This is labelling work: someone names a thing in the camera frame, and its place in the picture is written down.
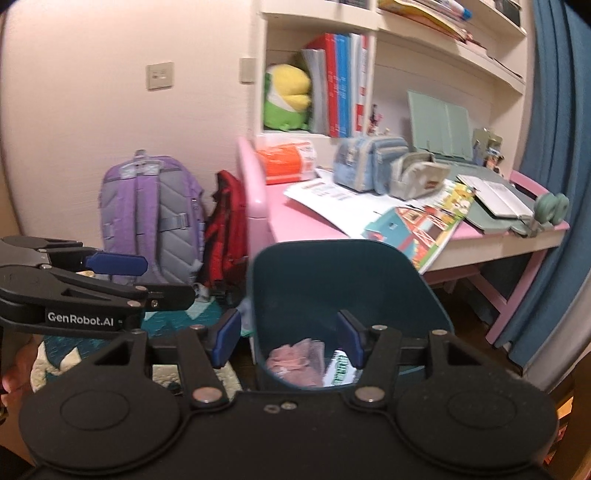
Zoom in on white shelf hutch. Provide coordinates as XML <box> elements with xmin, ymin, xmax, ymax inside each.
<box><xmin>252</xmin><ymin>0</ymin><xmax>529</xmax><ymax>139</ymax></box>

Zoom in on orange tissue packet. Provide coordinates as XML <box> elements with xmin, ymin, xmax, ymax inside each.
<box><xmin>255</xmin><ymin>141</ymin><xmax>319</xmax><ymax>185</ymax></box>

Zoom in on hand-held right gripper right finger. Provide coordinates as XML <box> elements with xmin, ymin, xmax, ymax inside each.
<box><xmin>336</xmin><ymin>310</ymin><xmax>502</xmax><ymax>411</ymax></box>

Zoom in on person's left hand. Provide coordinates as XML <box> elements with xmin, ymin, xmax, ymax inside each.
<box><xmin>0</xmin><ymin>342</ymin><xmax>40</xmax><ymax>409</ymax></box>

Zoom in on dark teal plastic bin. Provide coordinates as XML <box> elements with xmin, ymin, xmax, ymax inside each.
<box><xmin>246</xmin><ymin>239</ymin><xmax>455</xmax><ymax>393</ymax></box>

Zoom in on grey pencil case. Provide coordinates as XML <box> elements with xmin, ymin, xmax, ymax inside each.
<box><xmin>389</xmin><ymin>152</ymin><xmax>451</xmax><ymax>200</ymax></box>

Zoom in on blue curtain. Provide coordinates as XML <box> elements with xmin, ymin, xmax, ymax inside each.
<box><xmin>505</xmin><ymin>0</ymin><xmax>591</xmax><ymax>393</ymax></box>

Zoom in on colourful picture book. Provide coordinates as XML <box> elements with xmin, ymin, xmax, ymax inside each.
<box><xmin>360</xmin><ymin>180</ymin><xmax>476</xmax><ymax>273</ymax></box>

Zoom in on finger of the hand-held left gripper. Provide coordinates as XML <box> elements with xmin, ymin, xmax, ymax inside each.
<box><xmin>0</xmin><ymin>236</ymin><xmax>148</xmax><ymax>277</ymax></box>
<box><xmin>28</xmin><ymin>268</ymin><xmax>195</xmax><ymax>311</ymax></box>

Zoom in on blue pencil case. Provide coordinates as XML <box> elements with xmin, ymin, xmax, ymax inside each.
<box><xmin>333</xmin><ymin>136</ymin><xmax>409</xmax><ymax>195</ymax></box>

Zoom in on crumpled pink paper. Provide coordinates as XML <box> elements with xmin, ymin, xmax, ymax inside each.
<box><xmin>265</xmin><ymin>338</ymin><xmax>326</xmax><ymax>388</ymax></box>

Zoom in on beige wall switch plate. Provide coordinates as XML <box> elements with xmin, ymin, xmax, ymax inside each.
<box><xmin>146</xmin><ymin>62</ymin><xmax>175</xmax><ymax>90</ymax></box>

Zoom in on grey green desk pad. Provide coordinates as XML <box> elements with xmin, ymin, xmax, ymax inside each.
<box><xmin>443</xmin><ymin>161</ymin><xmax>539</xmax><ymax>232</ymax></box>

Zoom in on teal zigzag rug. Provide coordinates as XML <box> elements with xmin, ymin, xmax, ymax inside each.
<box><xmin>30</xmin><ymin>295</ymin><xmax>245</xmax><ymax>398</ymax></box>

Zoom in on pink desk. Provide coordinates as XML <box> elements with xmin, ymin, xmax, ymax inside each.
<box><xmin>237</xmin><ymin>136</ymin><xmax>571</xmax><ymax>347</ymax></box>

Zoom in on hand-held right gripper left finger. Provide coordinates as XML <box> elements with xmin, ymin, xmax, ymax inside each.
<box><xmin>95</xmin><ymin>308</ymin><xmax>242</xmax><ymax>409</ymax></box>

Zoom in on open white notebook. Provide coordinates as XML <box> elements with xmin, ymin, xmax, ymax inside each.
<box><xmin>455</xmin><ymin>174</ymin><xmax>534</xmax><ymax>220</ymax></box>

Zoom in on red bag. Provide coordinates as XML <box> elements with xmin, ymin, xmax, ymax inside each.
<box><xmin>203</xmin><ymin>170</ymin><xmax>250</xmax><ymax>296</ymax></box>

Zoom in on green and white packet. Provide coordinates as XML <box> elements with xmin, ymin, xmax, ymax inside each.
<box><xmin>323</xmin><ymin>349</ymin><xmax>363</xmax><ymax>387</ymax></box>

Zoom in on blue book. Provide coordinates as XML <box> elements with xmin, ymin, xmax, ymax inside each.
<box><xmin>335</xmin><ymin>34</ymin><xmax>352</xmax><ymax>138</ymax></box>

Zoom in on small toy figures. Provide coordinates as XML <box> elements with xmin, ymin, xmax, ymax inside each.
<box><xmin>471</xmin><ymin>127</ymin><xmax>505</xmax><ymax>169</ymax></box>

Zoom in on pale green book stand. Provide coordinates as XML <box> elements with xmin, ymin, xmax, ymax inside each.
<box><xmin>406</xmin><ymin>90</ymin><xmax>474</xmax><ymax>162</ymax></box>

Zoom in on stack of yellow books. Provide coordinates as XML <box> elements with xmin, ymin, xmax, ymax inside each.
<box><xmin>376</xmin><ymin>0</ymin><xmax>474</xmax><ymax>42</ymax></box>

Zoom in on yellow and green plush toy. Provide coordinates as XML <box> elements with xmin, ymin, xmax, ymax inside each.
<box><xmin>263</xmin><ymin>64</ymin><xmax>312</xmax><ymax>132</ymax></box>

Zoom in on purple and grey backpack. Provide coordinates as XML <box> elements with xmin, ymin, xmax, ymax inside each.
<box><xmin>99</xmin><ymin>150</ymin><xmax>206</xmax><ymax>287</ymax></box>

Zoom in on white paper sheets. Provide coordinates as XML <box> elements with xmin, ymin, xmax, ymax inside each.
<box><xmin>283</xmin><ymin>168</ymin><xmax>402</xmax><ymax>238</ymax></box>

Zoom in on white book with red label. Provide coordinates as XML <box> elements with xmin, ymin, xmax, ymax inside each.
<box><xmin>348</xmin><ymin>32</ymin><xmax>370</xmax><ymax>137</ymax></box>

